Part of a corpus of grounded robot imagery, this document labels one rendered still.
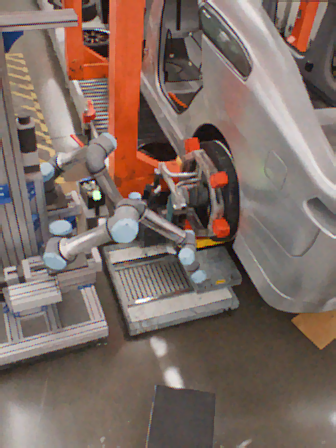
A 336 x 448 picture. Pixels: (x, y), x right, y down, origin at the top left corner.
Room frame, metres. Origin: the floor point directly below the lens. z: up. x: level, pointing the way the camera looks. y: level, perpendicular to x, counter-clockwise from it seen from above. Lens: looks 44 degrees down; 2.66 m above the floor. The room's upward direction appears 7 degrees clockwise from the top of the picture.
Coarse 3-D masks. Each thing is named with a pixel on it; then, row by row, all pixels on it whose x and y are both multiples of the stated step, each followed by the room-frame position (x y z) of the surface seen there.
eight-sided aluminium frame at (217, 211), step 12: (192, 156) 2.24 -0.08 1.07; (204, 156) 2.19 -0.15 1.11; (204, 168) 2.08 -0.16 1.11; (216, 168) 2.08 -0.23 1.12; (180, 180) 2.35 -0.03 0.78; (216, 192) 1.99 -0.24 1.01; (216, 204) 1.92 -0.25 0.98; (216, 216) 1.90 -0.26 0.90; (192, 228) 2.10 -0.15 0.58; (204, 228) 2.07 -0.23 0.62
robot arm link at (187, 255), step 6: (186, 246) 1.50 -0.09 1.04; (192, 246) 1.51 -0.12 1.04; (180, 252) 1.45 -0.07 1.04; (186, 252) 1.45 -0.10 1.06; (192, 252) 1.45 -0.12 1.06; (180, 258) 1.42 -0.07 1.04; (186, 258) 1.41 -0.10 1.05; (192, 258) 1.43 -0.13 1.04; (186, 264) 1.41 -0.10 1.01; (192, 264) 1.41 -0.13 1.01; (198, 264) 1.44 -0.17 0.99; (192, 270) 1.41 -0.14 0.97
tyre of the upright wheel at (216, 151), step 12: (204, 144) 2.30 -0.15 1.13; (216, 144) 2.26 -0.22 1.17; (216, 156) 2.14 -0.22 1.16; (228, 156) 2.14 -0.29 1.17; (192, 168) 2.40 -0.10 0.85; (228, 168) 2.06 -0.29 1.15; (228, 180) 1.99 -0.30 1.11; (228, 192) 1.95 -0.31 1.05; (228, 204) 1.92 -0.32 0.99; (228, 216) 1.90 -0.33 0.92; (216, 240) 1.96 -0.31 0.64; (228, 240) 1.95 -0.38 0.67
